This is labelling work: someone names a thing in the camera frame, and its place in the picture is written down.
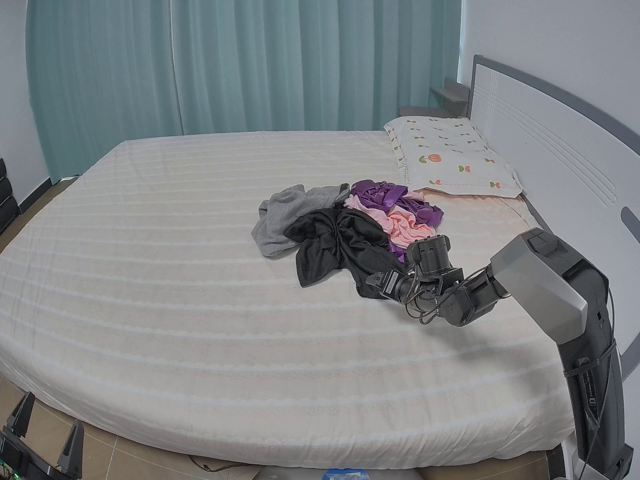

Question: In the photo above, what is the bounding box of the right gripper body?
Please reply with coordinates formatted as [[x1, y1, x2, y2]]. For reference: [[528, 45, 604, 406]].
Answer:
[[380, 270, 419, 304]]

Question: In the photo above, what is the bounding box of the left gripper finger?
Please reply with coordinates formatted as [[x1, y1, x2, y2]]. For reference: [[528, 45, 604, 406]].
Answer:
[[11, 392, 36, 439], [56, 419, 85, 471]]

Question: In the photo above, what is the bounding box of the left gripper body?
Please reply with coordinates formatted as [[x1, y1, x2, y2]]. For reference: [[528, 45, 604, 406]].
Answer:
[[0, 425, 82, 480]]

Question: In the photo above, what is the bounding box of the black T-shirt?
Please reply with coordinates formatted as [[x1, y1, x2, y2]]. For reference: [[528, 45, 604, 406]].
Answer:
[[283, 208, 417, 300]]

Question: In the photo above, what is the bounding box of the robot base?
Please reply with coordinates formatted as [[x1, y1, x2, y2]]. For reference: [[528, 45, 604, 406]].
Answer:
[[261, 464, 382, 480]]

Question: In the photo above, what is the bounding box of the pile of clothes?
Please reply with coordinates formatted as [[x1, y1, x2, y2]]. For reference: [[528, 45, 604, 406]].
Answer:
[[344, 179, 445, 265]]

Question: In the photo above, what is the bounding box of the bed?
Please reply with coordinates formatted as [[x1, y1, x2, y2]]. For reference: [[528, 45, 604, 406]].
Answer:
[[0, 54, 640, 475]]

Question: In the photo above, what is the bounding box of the grey garment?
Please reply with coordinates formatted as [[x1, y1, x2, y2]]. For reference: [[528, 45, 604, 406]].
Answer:
[[251, 184, 352, 258]]

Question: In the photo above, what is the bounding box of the white printed pillow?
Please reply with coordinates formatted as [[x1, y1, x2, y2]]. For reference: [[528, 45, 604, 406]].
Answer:
[[383, 116, 524, 199]]

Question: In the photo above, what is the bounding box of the grey bedside table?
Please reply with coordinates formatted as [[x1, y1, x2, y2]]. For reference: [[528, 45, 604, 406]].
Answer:
[[400, 77, 472, 119]]

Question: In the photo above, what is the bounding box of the black chest of drawers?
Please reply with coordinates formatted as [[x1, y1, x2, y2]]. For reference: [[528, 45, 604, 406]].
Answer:
[[0, 158, 22, 237]]

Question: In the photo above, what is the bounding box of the blue-green curtain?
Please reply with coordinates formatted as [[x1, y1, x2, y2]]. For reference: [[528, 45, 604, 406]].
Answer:
[[25, 0, 187, 180], [170, 0, 464, 137]]

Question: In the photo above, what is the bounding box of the black cable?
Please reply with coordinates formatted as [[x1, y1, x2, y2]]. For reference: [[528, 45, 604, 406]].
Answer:
[[189, 455, 242, 474]]

